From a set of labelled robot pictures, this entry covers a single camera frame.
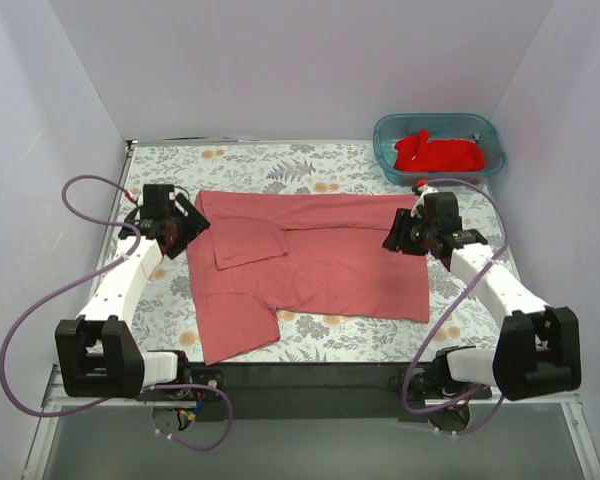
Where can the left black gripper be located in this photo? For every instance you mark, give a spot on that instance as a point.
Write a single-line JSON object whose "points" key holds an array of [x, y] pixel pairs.
{"points": [[189, 220]]}

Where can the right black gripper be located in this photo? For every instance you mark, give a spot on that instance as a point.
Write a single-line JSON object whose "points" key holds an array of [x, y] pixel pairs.
{"points": [[397, 231]]}

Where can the pink t shirt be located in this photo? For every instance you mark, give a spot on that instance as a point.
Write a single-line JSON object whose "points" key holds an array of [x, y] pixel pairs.
{"points": [[305, 253]]}

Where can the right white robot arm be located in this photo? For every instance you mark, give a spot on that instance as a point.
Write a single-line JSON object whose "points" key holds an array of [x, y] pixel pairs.
{"points": [[538, 349]]}

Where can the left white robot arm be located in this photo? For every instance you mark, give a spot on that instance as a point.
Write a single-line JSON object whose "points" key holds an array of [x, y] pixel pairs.
{"points": [[97, 353]]}

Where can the red t shirt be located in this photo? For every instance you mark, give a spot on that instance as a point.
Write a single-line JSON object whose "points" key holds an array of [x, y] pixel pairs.
{"points": [[418, 153]]}

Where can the teal plastic bin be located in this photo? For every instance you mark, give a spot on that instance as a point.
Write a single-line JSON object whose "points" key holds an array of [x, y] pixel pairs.
{"points": [[392, 128]]}

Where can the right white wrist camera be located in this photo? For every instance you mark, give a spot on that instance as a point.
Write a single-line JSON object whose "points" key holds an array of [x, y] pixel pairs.
{"points": [[421, 190]]}

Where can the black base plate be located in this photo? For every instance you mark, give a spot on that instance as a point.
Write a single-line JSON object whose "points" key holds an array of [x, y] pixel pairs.
{"points": [[293, 391]]}

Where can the aluminium frame rail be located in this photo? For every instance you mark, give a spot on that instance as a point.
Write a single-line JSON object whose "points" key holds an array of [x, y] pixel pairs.
{"points": [[150, 438]]}

